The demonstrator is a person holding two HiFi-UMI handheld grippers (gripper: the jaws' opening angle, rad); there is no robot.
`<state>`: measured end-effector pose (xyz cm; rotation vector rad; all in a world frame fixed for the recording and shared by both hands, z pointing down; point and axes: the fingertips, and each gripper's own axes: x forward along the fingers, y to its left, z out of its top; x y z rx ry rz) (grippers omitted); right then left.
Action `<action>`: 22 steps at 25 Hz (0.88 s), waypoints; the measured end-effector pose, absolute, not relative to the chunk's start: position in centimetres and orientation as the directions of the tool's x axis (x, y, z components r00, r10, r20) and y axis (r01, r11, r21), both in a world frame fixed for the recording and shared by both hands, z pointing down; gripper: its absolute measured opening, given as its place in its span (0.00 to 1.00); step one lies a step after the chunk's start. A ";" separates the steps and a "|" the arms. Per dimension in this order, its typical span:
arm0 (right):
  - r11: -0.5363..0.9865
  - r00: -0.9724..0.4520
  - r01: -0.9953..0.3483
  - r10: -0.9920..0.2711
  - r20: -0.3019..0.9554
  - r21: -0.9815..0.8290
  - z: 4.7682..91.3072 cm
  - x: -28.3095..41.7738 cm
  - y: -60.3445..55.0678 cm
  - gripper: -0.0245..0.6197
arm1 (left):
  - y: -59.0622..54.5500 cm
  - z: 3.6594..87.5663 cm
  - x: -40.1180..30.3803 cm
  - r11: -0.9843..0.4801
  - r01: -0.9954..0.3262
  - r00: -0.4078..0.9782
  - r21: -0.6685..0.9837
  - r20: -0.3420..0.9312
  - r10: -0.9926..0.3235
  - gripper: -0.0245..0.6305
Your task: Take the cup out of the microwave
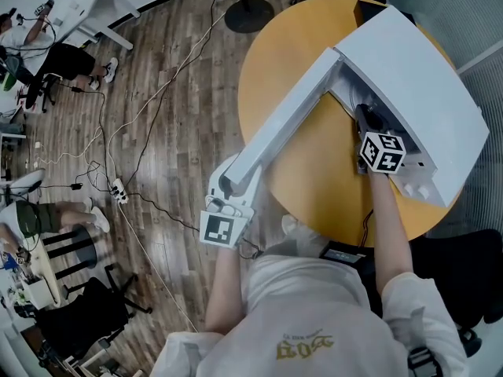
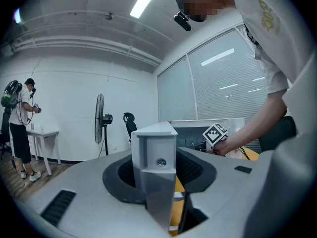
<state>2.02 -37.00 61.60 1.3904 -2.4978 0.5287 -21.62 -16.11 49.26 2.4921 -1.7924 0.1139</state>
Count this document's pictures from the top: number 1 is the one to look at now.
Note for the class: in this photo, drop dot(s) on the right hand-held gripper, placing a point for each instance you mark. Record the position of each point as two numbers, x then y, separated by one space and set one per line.
383 151

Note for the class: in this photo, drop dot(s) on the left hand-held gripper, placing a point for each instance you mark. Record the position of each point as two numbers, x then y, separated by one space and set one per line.
216 228

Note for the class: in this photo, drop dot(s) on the white microwave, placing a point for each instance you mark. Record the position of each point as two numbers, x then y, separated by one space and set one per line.
412 73

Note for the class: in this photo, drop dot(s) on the person's left forearm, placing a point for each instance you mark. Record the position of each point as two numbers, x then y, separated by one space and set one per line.
228 289

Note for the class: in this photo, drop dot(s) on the person's right forearm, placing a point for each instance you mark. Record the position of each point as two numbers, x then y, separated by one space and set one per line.
391 230

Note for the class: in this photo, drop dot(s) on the person's left hand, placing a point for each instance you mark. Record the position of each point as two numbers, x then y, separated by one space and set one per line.
224 207

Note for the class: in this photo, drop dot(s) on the person's white shoe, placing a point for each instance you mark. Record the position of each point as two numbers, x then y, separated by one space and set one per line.
298 232

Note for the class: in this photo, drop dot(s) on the white power strip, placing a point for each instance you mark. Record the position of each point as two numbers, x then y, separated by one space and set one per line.
120 191

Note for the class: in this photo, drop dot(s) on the black waist device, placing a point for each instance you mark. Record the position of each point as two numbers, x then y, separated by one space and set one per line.
342 254

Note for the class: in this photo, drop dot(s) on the person's white shirt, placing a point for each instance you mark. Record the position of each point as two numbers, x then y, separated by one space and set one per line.
306 320

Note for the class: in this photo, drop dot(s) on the black standing fan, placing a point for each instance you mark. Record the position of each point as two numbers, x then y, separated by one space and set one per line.
249 14

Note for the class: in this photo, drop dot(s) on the black round stool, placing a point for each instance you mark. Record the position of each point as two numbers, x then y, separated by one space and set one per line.
74 246

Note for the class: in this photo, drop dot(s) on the light wooden curved desk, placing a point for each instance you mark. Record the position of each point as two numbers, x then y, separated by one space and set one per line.
41 265

